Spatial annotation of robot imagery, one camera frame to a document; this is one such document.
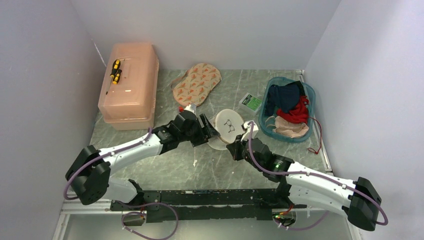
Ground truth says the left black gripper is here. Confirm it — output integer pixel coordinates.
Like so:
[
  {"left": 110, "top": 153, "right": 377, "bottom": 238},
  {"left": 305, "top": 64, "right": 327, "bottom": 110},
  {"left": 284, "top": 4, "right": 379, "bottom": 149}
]
[{"left": 179, "top": 113, "right": 220, "bottom": 147}]

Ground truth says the white mesh laundry bag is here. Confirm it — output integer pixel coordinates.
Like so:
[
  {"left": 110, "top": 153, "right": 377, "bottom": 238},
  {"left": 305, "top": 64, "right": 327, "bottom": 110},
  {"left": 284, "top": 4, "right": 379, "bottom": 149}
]
[{"left": 207, "top": 108, "right": 245, "bottom": 151}]

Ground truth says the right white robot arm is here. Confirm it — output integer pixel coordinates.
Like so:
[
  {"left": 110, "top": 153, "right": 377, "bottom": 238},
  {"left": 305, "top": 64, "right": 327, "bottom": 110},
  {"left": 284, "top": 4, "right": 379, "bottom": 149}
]
[{"left": 226, "top": 138, "right": 382, "bottom": 232}]

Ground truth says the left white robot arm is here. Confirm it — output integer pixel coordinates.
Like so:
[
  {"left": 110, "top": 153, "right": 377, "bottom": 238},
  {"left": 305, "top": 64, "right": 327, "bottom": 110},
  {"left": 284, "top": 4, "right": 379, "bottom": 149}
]
[{"left": 63, "top": 110, "right": 220, "bottom": 210}]

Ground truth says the patterned beige oven mitt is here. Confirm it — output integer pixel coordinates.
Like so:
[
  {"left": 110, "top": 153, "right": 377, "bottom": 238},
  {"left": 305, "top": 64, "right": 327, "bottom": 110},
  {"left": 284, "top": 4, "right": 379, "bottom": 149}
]
[{"left": 170, "top": 63, "right": 222, "bottom": 107}]

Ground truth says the green white small box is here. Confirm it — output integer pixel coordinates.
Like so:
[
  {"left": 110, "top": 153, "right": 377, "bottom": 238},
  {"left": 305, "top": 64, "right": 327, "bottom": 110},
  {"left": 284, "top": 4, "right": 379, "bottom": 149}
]
[{"left": 238, "top": 93, "right": 263, "bottom": 116}]

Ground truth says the beige pink cloth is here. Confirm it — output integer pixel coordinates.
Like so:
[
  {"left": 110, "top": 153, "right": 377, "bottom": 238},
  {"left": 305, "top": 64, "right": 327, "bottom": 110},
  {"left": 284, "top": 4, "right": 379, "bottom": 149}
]
[{"left": 273, "top": 116, "right": 310, "bottom": 139}]

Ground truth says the red cloth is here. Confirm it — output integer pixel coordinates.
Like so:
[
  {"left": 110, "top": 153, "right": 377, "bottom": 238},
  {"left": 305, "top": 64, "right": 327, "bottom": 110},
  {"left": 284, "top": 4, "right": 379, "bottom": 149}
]
[{"left": 276, "top": 95, "right": 309, "bottom": 124}]

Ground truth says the navy blue cloth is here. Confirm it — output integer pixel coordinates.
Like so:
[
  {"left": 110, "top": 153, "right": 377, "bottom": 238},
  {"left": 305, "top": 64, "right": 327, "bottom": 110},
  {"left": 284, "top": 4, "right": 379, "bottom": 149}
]
[{"left": 264, "top": 81, "right": 305, "bottom": 116}]

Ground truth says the pink plastic storage box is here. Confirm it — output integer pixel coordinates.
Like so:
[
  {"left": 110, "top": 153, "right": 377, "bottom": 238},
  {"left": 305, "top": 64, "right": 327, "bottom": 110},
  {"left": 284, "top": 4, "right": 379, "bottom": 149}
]
[{"left": 98, "top": 42, "right": 159, "bottom": 131}]

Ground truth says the teal plastic basket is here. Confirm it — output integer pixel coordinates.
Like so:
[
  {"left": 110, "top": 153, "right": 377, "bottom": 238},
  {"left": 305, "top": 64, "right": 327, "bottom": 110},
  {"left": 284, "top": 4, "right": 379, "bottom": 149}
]
[{"left": 258, "top": 76, "right": 315, "bottom": 143}]

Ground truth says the yellow black screwdriver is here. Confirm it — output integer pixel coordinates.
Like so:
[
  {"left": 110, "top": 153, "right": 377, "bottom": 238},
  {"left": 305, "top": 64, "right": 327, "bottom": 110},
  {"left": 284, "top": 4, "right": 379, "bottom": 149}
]
[
  {"left": 110, "top": 59, "right": 121, "bottom": 76},
  {"left": 105, "top": 69, "right": 122, "bottom": 95}
]

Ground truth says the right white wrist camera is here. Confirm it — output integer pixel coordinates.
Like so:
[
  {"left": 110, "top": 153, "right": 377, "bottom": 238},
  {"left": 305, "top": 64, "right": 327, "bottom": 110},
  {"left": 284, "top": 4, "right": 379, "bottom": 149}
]
[{"left": 241, "top": 120, "right": 259, "bottom": 141}]

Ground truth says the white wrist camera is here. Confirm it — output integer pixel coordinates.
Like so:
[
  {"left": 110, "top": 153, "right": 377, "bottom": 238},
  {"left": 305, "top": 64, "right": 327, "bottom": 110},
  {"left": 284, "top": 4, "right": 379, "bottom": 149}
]
[
  {"left": 241, "top": 120, "right": 259, "bottom": 141},
  {"left": 178, "top": 103, "right": 197, "bottom": 115}
]

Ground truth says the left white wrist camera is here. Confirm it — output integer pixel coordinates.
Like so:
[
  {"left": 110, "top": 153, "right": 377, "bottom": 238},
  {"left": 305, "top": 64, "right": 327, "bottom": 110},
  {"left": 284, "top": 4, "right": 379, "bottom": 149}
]
[{"left": 178, "top": 103, "right": 197, "bottom": 115}]

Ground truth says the red thin wire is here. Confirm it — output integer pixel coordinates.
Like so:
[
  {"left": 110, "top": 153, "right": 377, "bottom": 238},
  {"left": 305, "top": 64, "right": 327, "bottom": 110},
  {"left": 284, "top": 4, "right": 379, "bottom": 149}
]
[{"left": 307, "top": 116, "right": 323, "bottom": 155}]

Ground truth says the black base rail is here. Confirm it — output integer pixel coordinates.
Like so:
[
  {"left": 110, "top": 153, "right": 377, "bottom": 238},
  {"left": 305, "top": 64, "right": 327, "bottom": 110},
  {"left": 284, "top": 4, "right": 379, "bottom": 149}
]
[{"left": 110, "top": 188, "right": 290, "bottom": 223}]

